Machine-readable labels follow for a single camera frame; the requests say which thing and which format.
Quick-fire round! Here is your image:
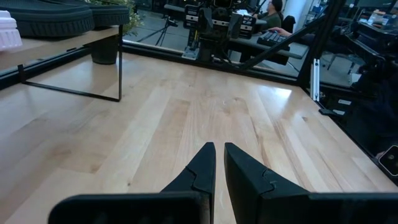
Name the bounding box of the pink foam slide sandal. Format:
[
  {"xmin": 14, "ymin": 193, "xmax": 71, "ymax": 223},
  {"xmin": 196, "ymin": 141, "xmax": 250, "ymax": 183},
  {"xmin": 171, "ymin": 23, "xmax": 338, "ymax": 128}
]
[{"xmin": 0, "ymin": 10, "xmax": 24, "ymax": 52}]

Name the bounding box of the silver frame bracket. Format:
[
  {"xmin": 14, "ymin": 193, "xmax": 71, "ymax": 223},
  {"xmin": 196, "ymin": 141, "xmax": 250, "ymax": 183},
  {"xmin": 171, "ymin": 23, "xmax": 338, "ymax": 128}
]
[{"xmin": 310, "ymin": 58, "xmax": 321, "ymax": 103}]

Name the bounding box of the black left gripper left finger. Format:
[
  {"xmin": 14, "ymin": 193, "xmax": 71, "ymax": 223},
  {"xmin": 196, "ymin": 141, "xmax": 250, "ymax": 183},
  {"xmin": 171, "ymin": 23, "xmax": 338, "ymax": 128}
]
[{"xmin": 48, "ymin": 142, "xmax": 217, "ymax": 224}]

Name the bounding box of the person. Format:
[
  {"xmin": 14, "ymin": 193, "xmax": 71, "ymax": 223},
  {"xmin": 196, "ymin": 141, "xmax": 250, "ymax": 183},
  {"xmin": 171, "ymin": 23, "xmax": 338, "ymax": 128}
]
[{"xmin": 252, "ymin": 0, "xmax": 295, "ymax": 37}]

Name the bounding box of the black keyboard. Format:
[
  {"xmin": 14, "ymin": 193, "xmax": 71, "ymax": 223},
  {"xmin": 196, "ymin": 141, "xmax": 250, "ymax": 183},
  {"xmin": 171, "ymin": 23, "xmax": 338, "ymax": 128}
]
[{"xmin": 257, "ymin": 30, "xmax": 292, "ymax": 52}]

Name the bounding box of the black office chair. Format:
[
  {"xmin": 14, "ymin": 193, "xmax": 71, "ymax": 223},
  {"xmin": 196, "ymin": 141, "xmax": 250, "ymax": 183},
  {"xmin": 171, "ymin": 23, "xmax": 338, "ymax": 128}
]
[{"xmin": 281, "ymin": 14, "xmax": 297, "ymax": 34}]

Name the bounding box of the grey desk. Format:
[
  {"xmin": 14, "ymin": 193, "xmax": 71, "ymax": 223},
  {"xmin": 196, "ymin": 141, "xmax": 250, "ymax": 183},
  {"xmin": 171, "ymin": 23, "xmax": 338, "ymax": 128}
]
[{"xmin": 164, "ymin": 3, "xmax": 310, "ymax": 60}]

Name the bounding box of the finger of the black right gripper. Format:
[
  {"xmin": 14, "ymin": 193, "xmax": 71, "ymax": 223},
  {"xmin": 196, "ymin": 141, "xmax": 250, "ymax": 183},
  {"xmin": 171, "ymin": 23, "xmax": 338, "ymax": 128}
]
[
  {"xmin": 198, "ymin": 7, "xmax": 214, "ymax": 35},
  {"xmin": 228, "ymin": 12, "xmax": 243, "ymax": 40}
]

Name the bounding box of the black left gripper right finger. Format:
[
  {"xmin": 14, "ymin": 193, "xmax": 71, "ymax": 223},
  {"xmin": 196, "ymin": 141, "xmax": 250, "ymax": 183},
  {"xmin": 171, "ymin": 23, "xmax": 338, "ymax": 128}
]
[{"xmin": 224, "ymin": 142, "xmax": 398, "ymax": 224}]

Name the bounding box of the black tripod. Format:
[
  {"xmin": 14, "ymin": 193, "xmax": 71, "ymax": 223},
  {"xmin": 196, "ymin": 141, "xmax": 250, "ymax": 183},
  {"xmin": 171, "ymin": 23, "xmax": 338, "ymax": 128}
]
[{"xmin": 136, "ymin": 16, "xmax": 180, "ymax": 47}]

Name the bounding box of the potted green plant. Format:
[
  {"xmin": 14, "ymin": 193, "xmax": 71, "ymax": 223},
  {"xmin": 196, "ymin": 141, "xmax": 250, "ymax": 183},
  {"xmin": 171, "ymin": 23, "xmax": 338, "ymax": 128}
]
[{"xmin": 83, "ymin": 0, "xmax": 144, "ymax": 65}]

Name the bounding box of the small black camera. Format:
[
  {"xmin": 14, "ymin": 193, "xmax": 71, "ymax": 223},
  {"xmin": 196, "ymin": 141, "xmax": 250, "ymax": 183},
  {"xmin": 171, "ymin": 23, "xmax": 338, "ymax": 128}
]
[{"xmin": 377, "ymin": 144, "xmax": 398, "ymax": 177}]

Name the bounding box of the wooden shelf with black frame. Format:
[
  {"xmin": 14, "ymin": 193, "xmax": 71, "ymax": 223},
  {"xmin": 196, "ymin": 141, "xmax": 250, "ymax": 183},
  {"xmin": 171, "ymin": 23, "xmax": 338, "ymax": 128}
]
[{"xmin": 0, "ymin": 25, "xmax": 124, "ymax": 103}]

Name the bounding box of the black equipment stand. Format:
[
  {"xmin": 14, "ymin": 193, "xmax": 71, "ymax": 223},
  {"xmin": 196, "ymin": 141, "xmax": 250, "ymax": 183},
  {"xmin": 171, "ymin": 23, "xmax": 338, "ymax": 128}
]
[{"xmin": 320, "ymin": 18, "xmax": 398, "ymax": 156}]

